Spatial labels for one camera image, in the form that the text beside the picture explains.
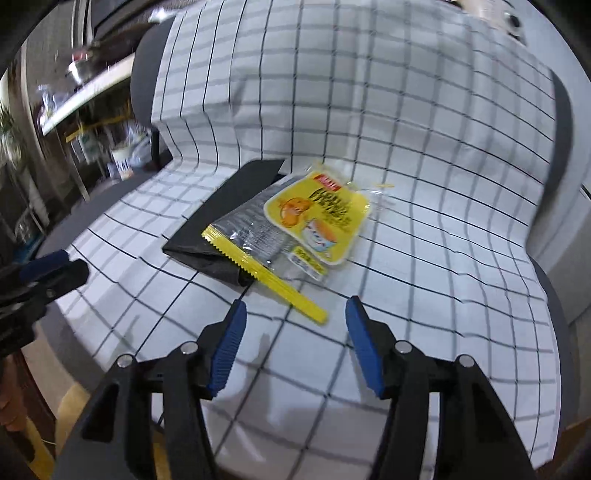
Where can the yellow snack packet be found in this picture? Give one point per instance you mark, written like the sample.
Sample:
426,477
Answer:
254,235
318,212

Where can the white appliance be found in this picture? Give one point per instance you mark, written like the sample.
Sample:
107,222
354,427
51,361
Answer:
498,18

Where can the green plant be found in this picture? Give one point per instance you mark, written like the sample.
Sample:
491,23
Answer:
9,134

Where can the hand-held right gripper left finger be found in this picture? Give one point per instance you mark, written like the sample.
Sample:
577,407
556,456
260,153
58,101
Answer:
228,350

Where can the person's leg yellow trousers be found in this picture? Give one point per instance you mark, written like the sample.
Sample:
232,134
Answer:
69,401

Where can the grey chair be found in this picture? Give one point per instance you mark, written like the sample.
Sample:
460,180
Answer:
145,83

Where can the white black checked cloth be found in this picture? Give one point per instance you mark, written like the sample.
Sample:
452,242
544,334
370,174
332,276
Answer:
369,138

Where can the white storage rack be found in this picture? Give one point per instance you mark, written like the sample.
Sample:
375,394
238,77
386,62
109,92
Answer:
78,99

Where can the metal bowl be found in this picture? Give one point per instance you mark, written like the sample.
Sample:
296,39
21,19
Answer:
82,69

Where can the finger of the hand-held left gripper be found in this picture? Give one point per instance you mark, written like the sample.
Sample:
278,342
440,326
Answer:
60,279
44,265

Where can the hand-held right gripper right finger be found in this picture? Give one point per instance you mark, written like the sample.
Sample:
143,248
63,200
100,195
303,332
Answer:
364,346

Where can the black cloth bag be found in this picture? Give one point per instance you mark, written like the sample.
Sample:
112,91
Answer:
217,217

